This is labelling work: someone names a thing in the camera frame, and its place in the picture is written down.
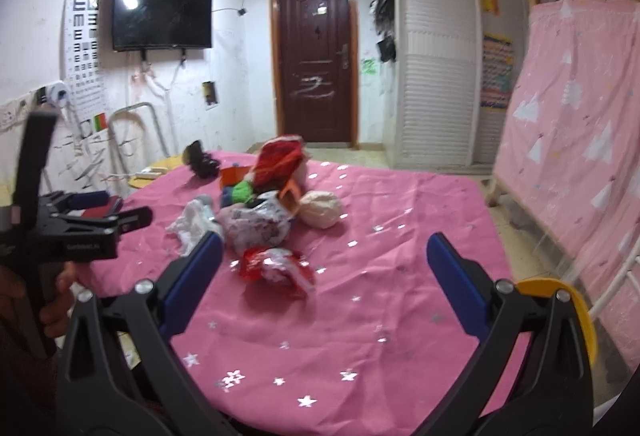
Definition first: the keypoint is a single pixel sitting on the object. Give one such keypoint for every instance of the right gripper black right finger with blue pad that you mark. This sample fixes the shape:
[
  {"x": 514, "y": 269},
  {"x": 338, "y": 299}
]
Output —
[{"x": 529, "y": 374}]

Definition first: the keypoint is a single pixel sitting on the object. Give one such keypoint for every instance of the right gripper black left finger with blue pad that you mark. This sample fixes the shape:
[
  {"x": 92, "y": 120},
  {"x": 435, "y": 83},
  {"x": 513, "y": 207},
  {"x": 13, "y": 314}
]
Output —
[{"x": 119, "y": 374}]

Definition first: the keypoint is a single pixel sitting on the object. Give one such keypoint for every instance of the white plastic wrap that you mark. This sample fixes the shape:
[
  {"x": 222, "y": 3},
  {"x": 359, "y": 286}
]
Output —
[{"x": 196, "y": 220}]

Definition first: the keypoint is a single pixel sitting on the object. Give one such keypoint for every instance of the red white wrapper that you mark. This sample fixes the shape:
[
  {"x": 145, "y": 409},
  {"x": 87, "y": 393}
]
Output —
[{"x": 287, "y": 271}]

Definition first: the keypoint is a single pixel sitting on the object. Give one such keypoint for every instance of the white patterned bag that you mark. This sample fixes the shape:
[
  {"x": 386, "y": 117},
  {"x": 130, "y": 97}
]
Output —
[{"x": 266, "y": 224}]

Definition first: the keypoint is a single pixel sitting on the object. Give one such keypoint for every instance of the orange cardboard box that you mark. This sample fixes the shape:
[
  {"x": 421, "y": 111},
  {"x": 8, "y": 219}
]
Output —
[{"x": 289, "y": 196}]

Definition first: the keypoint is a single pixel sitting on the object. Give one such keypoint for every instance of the yellow plastic trash bin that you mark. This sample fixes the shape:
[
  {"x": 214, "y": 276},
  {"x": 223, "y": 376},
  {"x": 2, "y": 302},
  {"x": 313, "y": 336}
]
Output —
[{"x": 573, "y": 306}]

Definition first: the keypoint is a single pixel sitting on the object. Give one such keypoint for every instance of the person's left hand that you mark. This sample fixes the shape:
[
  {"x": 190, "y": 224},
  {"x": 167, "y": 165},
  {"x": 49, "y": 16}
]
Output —
[{"x": 54, "y": 316}]

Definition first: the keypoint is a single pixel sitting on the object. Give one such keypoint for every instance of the eye chart poster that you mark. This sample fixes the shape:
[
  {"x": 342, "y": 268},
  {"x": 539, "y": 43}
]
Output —
[{"x": 82, "y": 66}]

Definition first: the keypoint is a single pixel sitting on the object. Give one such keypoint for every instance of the black white sock toy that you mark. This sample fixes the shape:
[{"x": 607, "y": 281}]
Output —
[{"x": 201, "y": 163}]

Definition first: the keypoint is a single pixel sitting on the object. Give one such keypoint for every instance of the orange flat box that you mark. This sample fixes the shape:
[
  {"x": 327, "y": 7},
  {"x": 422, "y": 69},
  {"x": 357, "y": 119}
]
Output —
[{"x": 232, "y": 175}]

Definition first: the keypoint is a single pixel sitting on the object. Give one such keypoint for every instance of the green knitted item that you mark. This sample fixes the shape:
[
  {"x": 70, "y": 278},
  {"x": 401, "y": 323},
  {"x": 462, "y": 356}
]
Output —
[{"x": 241, "y": 193}]

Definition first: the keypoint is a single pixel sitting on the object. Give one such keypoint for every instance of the pink star tablecloth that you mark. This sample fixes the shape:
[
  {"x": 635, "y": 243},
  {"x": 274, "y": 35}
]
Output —
[{"x": 377, "y": 345}]

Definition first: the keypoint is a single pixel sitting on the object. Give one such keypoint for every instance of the pink tree-print curtain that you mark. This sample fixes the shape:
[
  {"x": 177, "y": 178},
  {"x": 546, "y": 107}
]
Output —
[{"x": 569, "y": 153}]

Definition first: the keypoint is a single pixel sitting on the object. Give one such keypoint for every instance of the dark brown wooden door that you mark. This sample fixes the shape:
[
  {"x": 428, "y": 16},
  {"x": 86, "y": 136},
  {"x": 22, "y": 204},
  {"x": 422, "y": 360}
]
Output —
[{"x": 314, "y": 46}]

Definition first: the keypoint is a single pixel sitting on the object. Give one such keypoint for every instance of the white louvered wardrobe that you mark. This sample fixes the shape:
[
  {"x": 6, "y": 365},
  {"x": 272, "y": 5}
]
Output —
[{"x": 434, "y": 117}]

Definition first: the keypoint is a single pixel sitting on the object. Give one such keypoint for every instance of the white metal folding frame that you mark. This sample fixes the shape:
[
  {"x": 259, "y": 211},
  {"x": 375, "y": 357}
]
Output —
[{"x": 136, "y": 141}]

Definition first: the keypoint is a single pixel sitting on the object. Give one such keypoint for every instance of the small dark wall picture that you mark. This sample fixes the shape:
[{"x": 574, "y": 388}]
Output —
[{"x": 210, "y": 93}]

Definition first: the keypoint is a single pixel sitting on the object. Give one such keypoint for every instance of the black wall television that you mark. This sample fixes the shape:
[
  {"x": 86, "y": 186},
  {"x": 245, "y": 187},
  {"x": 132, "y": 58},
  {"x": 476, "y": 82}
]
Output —
[{"x": 140, "y": 25}]

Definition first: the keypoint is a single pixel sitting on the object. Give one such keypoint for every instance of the colourful wall chart poster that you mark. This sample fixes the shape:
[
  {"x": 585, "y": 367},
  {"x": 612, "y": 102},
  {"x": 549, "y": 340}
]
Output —
[{"x": 497, "y": 77}]

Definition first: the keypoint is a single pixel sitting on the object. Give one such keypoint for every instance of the black bags hanging on wall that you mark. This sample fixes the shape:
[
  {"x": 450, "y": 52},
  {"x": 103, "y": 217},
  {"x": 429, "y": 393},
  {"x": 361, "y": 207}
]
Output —
[{"x": 383, "y": 14}]

